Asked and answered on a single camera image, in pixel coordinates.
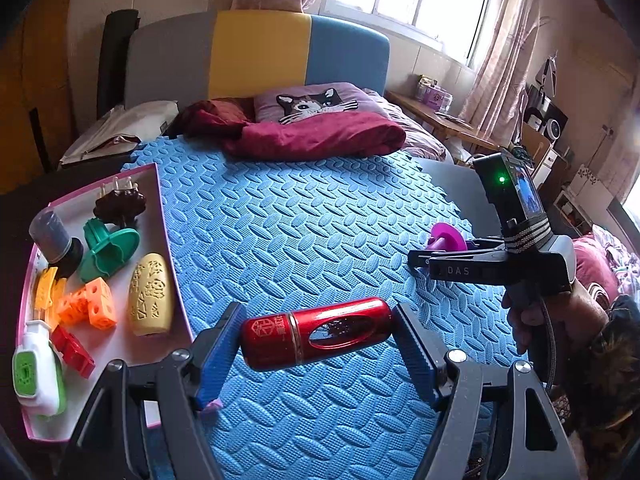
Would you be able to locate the red metal cylinder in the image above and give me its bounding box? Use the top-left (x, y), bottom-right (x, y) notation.
top-left (241, 297), bottom-right (393, 372)

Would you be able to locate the purple plastic cup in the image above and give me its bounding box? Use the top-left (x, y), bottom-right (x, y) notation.
top-left (425, 222), bottom-right (468, 252)

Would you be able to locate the yellow oval embossed soap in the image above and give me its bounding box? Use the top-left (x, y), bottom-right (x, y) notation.
top-left (128, 252), bottom-right (174, 337)

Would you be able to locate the orange cube block piece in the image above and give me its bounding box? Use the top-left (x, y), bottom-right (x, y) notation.
top-left (58, 278), bottom-right (117, 330)

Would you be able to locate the red plastic block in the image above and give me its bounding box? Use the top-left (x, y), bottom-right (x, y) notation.
top-left (50, 325), bottom-right (96, 379)

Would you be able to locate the green plastic stand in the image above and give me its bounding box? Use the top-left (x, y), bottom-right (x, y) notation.
top-left (78, 218), bottom-right (140, 284)

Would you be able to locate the white green plastic device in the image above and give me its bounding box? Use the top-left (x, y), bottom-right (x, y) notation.
top-left (12, 320), bottom-right (66, 417)

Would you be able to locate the orange yellow plastic piece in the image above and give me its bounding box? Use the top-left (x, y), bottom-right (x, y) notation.
top-left (34, 266), bottom-right (66, 332)

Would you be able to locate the dark brown flower massager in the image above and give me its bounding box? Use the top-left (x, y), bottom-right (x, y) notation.
top-left (93, 177), bottom-right (146, 229)

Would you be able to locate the person right hand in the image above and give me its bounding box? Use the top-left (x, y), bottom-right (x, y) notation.
top-left (501, 281), bottom-right (608, 354)

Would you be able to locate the pink rimmed white tray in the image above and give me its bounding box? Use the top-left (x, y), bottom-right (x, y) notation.
top-left (13, 164), bottom-right (195, 443)

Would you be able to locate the black speaker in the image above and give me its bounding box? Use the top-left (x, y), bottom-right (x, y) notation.
top-left (524, 98), bottom-right (568, 144)

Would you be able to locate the blue foam puzzle mat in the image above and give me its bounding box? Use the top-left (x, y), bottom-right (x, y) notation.
top-left (134, 138), bottom-right (516, 479)

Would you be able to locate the wooden side shelf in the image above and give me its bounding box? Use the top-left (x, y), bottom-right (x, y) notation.
top-left (384, 91), bottom-right (500, 153)

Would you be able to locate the black disc spindle case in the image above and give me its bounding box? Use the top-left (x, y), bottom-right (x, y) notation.
top-left (28, 208), bottom-right (84, 278)

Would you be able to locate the purple box on shelf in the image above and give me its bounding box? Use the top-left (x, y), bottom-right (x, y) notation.
top-left (414, 75), bottom-right (452, 114)

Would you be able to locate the maroon red blanket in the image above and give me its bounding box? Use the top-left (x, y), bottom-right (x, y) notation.
top-left (166, 99), bottom-right (406, 162)

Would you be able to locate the beige folded cloth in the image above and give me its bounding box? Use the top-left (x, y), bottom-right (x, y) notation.
top-left (60, 101), bottom-right (179, 167)

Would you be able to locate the cat face pillow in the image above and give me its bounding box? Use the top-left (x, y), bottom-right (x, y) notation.
top-left (254, 82), bottom-right (388, 125)

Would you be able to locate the wooden wardrobe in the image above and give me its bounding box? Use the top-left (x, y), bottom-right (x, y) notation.
top-left (1, 0), bottom-right (77, 193)

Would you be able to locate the black rolled mat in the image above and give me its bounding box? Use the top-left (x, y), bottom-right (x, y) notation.
top-left (96, 9), bottom-right (140, 118)

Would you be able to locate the grey yellow blue headboard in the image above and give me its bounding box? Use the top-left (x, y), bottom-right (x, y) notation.
top-left (124, 11), bottom-right (390, 107)

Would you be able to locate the pink curtain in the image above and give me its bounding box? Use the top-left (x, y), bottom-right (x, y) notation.
top-left (231, 0), bottom-right (541, 144)

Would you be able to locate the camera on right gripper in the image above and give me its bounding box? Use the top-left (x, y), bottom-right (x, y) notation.
top-left (473, 152), bottom-right (552, 254)

